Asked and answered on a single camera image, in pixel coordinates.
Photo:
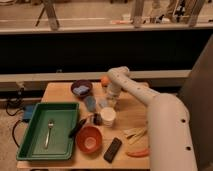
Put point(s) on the small dark can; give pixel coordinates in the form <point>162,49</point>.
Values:
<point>97,119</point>

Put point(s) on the orange bowl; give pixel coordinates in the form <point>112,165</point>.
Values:
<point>89,139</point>

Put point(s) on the black remote control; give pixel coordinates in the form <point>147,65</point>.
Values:
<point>112,150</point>

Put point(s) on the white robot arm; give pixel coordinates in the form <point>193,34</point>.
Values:
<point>170,142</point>

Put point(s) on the blue plastic cup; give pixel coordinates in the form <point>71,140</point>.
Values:
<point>90,103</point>

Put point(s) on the purple bowl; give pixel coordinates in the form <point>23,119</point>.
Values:
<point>78,83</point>

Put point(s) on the silver fork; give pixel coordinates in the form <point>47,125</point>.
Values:
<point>50,126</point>

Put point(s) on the green plastic tray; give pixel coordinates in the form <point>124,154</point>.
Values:
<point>65,116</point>

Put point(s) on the orange fruit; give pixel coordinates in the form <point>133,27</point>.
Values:
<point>104,81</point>

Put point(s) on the blue power box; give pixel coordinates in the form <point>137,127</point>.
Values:
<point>28,111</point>

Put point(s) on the white paper cup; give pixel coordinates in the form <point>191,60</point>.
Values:
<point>108,116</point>

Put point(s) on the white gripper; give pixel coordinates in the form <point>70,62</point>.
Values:
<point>112,101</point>

